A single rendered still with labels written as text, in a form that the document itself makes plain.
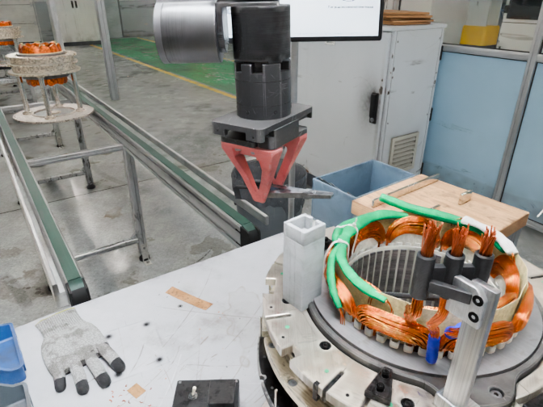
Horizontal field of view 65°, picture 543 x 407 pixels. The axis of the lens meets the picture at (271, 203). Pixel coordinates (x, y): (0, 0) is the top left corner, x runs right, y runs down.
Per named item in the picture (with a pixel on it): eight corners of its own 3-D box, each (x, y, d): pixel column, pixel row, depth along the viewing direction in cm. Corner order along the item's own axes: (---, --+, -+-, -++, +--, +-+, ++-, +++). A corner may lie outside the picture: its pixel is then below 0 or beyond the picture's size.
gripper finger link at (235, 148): (224, 202, 49) (216, 122, 45) (260, 180, 54) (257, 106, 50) (273, 217, 45) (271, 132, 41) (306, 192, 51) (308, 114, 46)
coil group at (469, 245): (433, 255, 49) (439, 224, 47) (441, 249, 50) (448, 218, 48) (486, 279, 45) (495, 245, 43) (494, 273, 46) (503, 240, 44)
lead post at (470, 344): (462, 430, 30) (502, 299, 25) (432, 403, 32) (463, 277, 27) (477, 417, 31) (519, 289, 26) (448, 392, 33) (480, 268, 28)
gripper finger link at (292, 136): (225, 201, 49) (218, 121, 45) (261, 178, 54) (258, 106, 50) (275, 216, 46) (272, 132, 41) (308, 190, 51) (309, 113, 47)
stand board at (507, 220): (350, 212, 72) (351, 199, 71) (418, 185, 82) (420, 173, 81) (460, 267, 58) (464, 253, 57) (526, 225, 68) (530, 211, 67)
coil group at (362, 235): (340, 261, 48) (343, 228, 46) (373, 242, 52) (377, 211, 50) (352, 268, 47) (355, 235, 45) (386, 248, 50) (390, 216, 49)
